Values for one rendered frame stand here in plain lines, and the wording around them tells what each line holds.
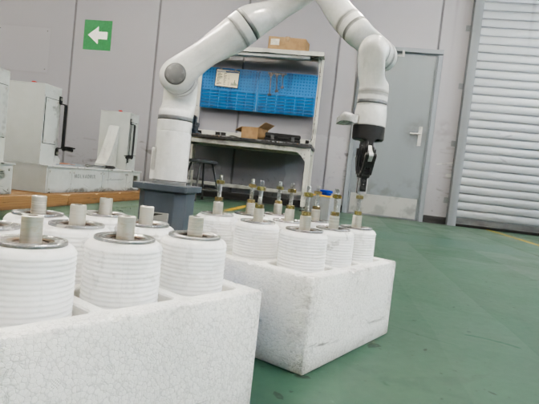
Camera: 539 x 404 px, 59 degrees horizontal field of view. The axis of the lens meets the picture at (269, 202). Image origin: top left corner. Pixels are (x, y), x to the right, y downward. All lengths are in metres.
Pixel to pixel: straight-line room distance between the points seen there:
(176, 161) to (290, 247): 0.48
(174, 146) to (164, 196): 0.13
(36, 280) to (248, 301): 0.30
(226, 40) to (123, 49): 5.79
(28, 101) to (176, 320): 3.08
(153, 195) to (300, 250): 0.50
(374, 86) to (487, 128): 5.28
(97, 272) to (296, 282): 0.40
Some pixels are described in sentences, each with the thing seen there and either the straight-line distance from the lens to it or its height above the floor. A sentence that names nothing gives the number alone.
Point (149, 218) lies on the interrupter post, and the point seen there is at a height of 0.26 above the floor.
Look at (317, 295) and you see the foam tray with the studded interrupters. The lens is 0.89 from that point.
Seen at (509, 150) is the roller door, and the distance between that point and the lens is 6.44.
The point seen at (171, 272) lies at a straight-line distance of 0.68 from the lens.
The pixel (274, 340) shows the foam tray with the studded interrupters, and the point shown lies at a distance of 0.93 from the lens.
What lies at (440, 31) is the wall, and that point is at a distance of 6.56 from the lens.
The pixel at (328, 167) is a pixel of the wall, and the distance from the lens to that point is 6.18.
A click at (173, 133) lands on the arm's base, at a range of 1.28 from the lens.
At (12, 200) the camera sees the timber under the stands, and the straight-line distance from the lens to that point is 3.11.
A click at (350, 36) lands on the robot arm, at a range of 1.21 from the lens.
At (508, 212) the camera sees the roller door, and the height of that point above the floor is 0.24.
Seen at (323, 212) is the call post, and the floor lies 0.27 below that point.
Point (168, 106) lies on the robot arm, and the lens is 1.32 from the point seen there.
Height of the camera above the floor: 0.35
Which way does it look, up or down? 3 degrees down
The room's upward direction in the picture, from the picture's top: 6 degrees clockwise
